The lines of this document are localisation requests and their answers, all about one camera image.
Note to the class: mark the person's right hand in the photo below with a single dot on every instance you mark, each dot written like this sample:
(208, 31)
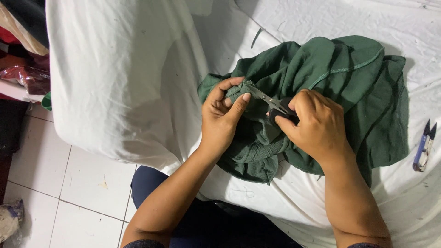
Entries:
(317, 127)

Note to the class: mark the heap of folded fabrics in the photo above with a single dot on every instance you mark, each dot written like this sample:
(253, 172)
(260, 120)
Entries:
(22, 48)

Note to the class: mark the crumpled plastic bag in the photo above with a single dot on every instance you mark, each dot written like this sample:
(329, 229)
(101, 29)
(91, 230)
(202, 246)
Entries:
(9, 218)

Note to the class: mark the blue thread snips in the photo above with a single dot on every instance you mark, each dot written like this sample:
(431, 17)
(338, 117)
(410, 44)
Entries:
(424, 146)

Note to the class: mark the green plastic object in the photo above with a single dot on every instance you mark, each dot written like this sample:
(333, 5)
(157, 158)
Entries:
(47, 101)

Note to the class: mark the white cloth sheet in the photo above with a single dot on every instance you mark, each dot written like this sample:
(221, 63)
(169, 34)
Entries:
(137, 86)

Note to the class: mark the person's left hand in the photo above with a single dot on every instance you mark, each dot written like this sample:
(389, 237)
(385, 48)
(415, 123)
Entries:
(218, 120)

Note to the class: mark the person's dark blue trousers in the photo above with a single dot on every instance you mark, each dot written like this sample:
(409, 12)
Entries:
(206, 220)

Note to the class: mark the dark green garment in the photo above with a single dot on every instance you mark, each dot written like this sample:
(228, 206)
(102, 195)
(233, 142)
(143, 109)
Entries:
(344, 89)

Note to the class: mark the green fabric scrap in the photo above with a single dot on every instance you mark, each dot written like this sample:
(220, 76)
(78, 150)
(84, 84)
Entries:
(256, 37)

